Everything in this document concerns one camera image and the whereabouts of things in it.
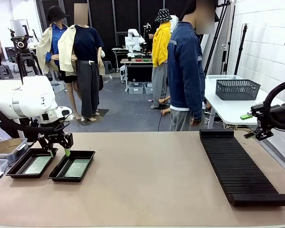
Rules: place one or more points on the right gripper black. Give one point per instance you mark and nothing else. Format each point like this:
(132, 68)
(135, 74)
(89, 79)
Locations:
(281, 117)

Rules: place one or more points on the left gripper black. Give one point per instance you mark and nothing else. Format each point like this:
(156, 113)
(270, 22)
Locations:
(53, 131)

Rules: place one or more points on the green circuit board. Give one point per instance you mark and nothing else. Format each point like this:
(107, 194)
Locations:
(77, 167)
(39, 165)

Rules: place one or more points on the black ESD tray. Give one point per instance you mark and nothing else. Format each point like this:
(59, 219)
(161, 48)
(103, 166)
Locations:
(59, 174)
(16, 171)

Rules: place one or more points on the person's right forearm denim sleeve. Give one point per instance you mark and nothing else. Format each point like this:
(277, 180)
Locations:
(197, 107)

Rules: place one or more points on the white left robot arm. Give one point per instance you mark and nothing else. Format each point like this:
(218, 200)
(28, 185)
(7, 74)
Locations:
(31, 95)

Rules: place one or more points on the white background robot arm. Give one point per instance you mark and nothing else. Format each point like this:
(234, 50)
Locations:
(131, 38)

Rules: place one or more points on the person's right hand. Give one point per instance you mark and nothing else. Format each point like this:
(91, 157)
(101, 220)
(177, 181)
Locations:
(196, 121)

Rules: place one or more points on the white long table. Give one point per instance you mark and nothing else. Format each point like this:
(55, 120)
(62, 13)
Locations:
(228, 111)

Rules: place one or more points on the black bag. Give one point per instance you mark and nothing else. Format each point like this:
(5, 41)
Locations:
(28, 136)

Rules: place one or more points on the grey mesh basket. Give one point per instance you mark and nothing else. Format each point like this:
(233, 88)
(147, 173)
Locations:
(237, 90)

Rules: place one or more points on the black slotted board rack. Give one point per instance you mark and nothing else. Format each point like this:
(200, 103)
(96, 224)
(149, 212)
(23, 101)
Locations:
(240, 171)

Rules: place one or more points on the brown cardboard box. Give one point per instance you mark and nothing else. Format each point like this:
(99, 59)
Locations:
(7, 143)

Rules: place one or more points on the dark floor mat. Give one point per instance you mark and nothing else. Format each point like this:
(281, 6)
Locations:
(102, 112)

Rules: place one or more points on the clear shallow plastic tray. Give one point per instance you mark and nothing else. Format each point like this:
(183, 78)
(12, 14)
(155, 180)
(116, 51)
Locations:
(223, 76)

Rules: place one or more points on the black light stand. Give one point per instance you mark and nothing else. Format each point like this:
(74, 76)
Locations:
(242, 47)

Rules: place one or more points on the white height-adjustable desk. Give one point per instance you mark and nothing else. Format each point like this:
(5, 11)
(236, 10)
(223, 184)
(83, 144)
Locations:
(2, 84)

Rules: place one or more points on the black step stool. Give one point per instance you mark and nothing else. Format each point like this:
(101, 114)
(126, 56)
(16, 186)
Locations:
(5, 71)

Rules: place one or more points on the person in denim jacket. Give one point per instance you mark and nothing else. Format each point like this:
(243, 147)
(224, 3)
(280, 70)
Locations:
(180, 71)

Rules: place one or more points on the grey step stool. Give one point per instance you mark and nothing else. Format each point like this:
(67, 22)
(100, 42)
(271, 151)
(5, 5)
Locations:
(108, 66)

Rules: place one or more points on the dark monitor screen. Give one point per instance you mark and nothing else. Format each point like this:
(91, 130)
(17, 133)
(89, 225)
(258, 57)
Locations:
(10, 52)

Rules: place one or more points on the black slanted pole stand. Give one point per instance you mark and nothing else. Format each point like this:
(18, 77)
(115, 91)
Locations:
(220, 25)

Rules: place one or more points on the mannequin navy shirt grey trousers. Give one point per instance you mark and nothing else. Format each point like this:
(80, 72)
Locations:
(85, 42)

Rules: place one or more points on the mannequin black hat blue shirt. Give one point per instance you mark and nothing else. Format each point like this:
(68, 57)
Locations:
(53, 35)

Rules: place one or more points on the table with red green discs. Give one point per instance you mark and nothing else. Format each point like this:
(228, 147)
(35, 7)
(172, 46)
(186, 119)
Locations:
(135, 61)

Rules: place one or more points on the mannequin yellow hoodie bucket hat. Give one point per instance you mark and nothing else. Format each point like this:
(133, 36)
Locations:
(160, 42)

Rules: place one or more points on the seated person in black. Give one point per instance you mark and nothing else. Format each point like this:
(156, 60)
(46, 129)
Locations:
(150, 41)

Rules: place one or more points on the black camera tripod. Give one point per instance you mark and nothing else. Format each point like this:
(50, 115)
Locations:
(21, 64)

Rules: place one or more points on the black camera stand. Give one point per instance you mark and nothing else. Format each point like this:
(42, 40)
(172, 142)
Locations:
(147, 26)

